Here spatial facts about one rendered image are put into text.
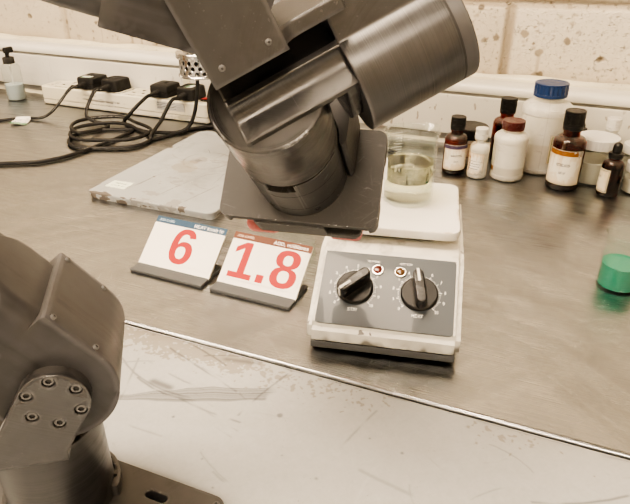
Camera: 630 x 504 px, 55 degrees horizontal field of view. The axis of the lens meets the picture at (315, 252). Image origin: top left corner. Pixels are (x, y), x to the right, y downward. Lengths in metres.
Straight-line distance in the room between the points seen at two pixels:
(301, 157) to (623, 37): 0.81
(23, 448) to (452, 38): 0.29
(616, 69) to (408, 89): 0.79
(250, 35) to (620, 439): 0.39
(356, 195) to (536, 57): 0.72
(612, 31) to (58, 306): 0.90
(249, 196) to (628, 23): 0.77
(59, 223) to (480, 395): 0.55
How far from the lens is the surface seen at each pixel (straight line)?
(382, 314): 0.52
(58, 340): 0.32
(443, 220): 0.57
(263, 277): 0.61
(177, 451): 0.46
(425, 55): 0.29
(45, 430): 0.35
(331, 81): 0.29
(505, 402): 0.51
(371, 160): 0.38
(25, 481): 0.39
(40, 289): 0.34
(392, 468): 0.44
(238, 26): 0.26
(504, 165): 0.91
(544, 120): 0.93
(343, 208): 0.37
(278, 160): 0.29
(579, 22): 1.05
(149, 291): 0.64
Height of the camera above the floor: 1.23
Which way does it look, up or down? 29 degrees down
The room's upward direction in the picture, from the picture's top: straight up
